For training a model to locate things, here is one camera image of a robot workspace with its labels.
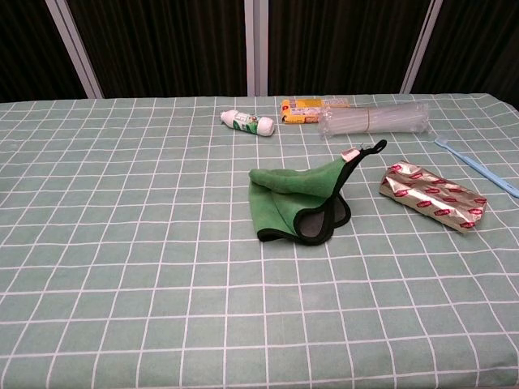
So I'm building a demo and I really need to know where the small white green bottle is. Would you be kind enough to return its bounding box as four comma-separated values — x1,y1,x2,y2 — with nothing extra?
220,109,276,138

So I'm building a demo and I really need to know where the light blue toothbrush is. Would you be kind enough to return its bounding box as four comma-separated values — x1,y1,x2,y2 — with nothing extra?
434,135,519,199

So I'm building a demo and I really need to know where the gold foil pack red print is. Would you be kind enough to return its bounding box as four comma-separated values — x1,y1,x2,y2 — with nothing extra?
379,160,488,234

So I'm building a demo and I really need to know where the yellow snack box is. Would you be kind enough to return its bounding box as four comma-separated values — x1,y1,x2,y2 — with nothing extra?
280,96,350,126

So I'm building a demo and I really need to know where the dark ribbed partition panel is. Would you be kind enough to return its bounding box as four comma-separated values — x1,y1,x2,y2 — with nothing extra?
267,0,423,97
411,0,519,107
66,0,247,99
0,0,89,104

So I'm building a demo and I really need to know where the clear plastic straw pack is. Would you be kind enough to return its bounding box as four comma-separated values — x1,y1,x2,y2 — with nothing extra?
317,101,430,139

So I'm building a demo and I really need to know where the green microfiber cloth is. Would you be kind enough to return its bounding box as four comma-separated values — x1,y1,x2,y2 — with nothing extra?
247,139,388,246

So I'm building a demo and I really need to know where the grey partition frame post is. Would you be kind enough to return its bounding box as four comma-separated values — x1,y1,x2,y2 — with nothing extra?
44,0,105,100
244,0,269,97
400,0,444,95

